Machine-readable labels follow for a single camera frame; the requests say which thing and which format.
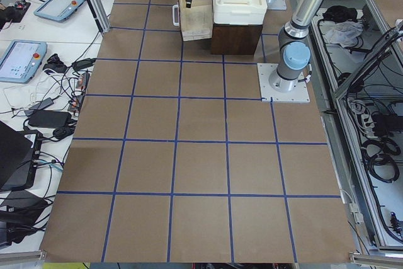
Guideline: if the dark brown wooden cabinet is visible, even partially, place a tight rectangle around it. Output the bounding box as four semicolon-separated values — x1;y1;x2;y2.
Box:
211;23;263;55

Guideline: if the blue teach pendant far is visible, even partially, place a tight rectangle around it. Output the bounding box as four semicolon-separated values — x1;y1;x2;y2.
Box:
33;0;86;22

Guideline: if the blue teach pendant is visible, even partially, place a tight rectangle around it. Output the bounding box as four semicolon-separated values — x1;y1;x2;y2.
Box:
1;40;47;84
33;0;86;22

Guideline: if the white crumpled cloth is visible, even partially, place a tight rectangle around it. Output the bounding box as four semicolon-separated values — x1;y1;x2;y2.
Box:
324;21;363;47

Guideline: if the blue teach pendant near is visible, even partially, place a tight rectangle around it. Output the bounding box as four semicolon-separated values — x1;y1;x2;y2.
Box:
1;40;47;84

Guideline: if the black power adapter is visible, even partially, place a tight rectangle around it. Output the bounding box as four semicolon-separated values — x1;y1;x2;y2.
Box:
28;110;72;129

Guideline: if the black laptop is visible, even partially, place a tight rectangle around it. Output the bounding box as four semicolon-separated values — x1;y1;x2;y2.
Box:
1;122;43;192

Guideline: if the wooden drawer with white handle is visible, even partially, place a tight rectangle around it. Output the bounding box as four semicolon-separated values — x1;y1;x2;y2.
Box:
172;0;213;42

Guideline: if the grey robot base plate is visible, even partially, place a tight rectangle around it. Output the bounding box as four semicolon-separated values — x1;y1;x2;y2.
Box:
257;63;310;103

